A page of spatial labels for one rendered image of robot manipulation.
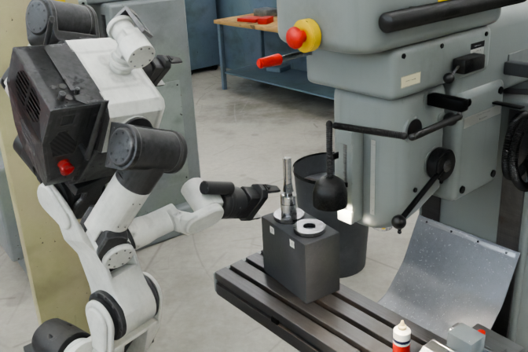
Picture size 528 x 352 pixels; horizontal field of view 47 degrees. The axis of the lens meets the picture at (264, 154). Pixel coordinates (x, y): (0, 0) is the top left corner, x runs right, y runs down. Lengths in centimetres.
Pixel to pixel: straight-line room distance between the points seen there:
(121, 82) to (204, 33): 733
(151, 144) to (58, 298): 190
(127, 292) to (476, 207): 97
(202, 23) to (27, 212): 616
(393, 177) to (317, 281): 53
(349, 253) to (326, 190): 236
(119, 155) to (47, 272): 178
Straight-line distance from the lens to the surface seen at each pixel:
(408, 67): 118
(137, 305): 170
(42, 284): 302
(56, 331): 215
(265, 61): 120
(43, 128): 134
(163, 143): 130
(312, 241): 165
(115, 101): 135
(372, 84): 119
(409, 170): 130
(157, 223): 152
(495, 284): 175
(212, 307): 345
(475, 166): 148
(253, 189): 168
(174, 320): 339
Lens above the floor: 196
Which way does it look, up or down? 21 degrees down
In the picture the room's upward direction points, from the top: 3 degrees counter-clockwise
